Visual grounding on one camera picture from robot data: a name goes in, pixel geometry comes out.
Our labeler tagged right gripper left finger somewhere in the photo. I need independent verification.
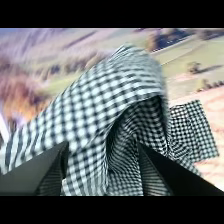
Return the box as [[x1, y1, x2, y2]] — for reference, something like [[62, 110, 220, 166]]
[[0, 141, 70, 197]]

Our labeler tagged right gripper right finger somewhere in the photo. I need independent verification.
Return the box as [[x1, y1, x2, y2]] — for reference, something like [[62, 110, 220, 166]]
[[137, 142, 224, 197]]

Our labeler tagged checked shirt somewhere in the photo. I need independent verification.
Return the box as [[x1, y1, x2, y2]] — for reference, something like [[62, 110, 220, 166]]
[[0, 44, 220, 197]]

